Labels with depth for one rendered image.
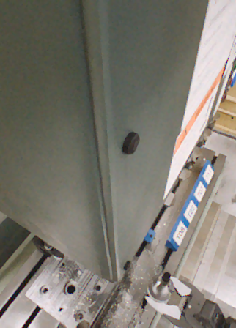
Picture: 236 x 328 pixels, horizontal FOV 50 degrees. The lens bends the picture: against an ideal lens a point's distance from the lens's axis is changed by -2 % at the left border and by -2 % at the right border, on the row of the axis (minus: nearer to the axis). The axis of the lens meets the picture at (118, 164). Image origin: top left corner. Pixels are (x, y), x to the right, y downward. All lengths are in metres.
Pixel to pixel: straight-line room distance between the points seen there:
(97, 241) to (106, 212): 0.05
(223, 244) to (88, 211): 1.17
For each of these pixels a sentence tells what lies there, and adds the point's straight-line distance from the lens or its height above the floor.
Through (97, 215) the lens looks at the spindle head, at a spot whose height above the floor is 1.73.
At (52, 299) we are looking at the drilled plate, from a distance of 0.93.
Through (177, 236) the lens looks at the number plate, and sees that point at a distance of 1.03.
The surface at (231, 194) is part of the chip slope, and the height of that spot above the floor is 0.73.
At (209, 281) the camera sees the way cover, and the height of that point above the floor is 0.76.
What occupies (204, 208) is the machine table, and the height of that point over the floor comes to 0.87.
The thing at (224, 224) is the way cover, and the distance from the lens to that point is 1.37.
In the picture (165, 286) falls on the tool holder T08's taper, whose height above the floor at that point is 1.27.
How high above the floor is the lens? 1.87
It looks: 51 degrees down
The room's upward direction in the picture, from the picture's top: 2 degrees counter-clockwise
